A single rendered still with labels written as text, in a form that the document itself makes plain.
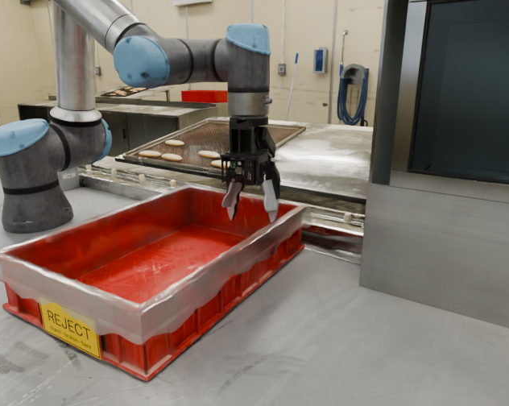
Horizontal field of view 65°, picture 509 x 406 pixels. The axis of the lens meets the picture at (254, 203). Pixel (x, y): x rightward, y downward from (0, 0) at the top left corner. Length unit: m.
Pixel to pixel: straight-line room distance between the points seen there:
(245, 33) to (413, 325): 0.53
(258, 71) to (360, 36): 4.17
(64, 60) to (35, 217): 0.35
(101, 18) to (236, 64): 0.22
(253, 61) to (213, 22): 5.20
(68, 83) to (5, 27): 7.96
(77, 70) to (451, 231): 0.83
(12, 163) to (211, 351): 0.62
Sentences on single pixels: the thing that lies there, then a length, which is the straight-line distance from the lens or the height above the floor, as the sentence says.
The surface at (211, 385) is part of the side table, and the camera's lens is 0.54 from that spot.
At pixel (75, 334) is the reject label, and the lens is 0.61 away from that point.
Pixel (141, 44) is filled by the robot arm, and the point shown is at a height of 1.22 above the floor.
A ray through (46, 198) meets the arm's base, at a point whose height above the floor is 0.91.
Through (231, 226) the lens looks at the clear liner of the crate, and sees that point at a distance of 0.94.
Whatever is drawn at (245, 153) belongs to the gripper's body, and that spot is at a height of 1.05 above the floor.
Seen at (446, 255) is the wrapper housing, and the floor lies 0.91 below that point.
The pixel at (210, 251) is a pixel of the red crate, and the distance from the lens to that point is 0.86.
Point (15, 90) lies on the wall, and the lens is 8.96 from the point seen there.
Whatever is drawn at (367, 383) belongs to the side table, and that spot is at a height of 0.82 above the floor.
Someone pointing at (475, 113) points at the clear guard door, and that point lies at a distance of 0.64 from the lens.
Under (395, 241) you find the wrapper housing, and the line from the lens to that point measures 0.70.
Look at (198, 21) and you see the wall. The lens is 6.06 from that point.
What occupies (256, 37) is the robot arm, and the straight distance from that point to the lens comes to 0.71.
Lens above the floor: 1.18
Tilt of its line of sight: 18 degrees down
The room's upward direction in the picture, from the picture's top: straight up
